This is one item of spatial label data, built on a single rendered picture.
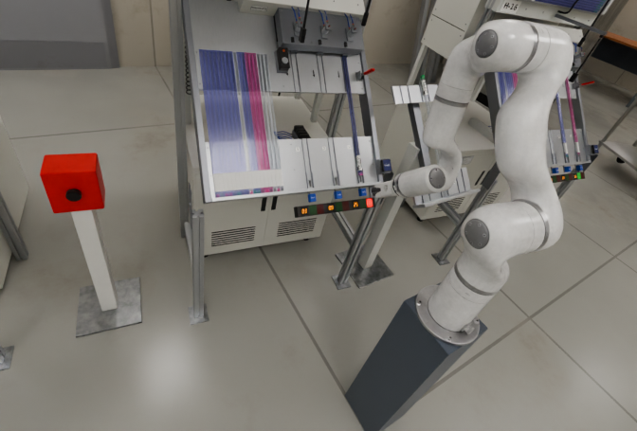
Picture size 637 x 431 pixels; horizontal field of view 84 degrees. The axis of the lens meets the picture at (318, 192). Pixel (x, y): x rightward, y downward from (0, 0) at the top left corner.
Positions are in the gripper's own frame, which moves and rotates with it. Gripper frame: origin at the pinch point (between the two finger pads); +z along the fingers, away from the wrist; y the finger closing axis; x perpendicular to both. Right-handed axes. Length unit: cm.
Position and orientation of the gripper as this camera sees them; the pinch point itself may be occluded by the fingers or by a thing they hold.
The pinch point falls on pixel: (376, 190)
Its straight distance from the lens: 133.0
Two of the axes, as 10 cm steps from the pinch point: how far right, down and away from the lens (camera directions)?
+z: -4.0, 1.2, 9.1
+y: 9.0, -1.0, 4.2
